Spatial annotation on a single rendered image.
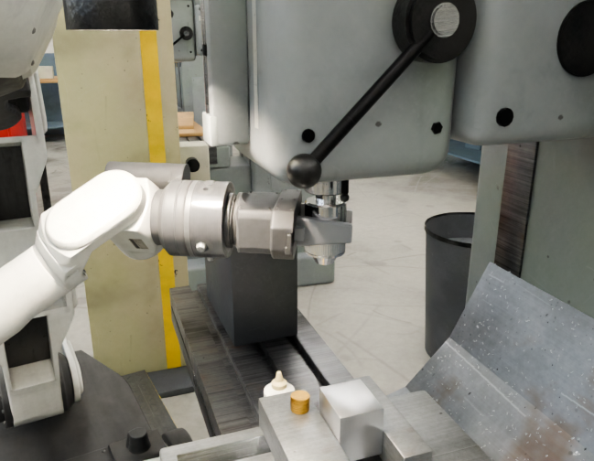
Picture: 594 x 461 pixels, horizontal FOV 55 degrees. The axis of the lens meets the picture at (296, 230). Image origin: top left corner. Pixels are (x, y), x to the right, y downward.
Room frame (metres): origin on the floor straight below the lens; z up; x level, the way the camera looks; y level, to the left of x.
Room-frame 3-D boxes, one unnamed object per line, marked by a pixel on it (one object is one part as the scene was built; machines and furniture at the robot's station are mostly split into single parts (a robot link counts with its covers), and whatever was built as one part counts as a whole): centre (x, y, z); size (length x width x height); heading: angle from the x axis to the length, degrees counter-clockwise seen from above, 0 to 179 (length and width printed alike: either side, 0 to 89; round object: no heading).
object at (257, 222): (0.62, 0.06, 1.24); 0.13 x 0.12 x 0.10; 175
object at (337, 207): (0.62, -0.03, 1.26); 0.05 x 0.05 x 0.01
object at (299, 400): (0.56, 0.00, 1.04); 0.02 x 0.02 x 0.02
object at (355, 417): (0.54, -0.06, 1.03); 0.06 x 0.05 x 0.06; 19
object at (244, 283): (1.01, 0.09, 1.02); 0.22 x 0.12 x 0.20; 21
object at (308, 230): (0.59, -0.03, 1.24); 0.06 x 0.02 x 0.03; 85
